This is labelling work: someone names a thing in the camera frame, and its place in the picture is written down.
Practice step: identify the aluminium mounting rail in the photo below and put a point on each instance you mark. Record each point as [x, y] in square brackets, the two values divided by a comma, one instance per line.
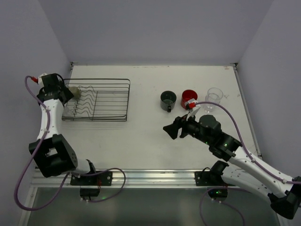
[144, 178]

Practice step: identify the black wire dish rack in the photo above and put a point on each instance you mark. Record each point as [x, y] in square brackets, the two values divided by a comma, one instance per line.
[102, 99]

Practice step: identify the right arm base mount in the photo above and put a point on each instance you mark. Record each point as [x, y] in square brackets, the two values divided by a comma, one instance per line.
[207, 178]

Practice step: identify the beige cup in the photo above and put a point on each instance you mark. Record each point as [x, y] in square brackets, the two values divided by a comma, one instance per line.
[76, 92]

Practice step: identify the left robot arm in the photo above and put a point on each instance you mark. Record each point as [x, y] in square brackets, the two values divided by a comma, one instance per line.
[51, 152]

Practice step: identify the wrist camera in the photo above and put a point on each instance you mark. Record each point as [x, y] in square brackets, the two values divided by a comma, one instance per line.
[193, 108]
[39, 79]

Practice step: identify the dark green mug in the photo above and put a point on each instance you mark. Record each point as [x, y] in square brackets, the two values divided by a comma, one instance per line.
[167, 100]

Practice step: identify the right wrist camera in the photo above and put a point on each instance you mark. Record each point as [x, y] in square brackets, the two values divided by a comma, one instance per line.
[193, 108]

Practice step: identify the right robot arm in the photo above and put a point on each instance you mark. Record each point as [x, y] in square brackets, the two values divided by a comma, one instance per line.
[242, 168]

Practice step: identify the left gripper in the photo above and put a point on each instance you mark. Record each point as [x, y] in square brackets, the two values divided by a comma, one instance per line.
[65, 93]

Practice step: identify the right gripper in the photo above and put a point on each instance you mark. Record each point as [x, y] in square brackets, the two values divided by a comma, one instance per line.
[182, 128]

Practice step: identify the red mug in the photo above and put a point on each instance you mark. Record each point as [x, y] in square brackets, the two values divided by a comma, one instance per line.
[188, 95]

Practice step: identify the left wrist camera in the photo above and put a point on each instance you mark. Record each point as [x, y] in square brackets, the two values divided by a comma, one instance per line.
[39, 79]

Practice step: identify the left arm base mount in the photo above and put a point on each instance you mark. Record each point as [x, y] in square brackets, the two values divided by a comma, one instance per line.
[90, 186]

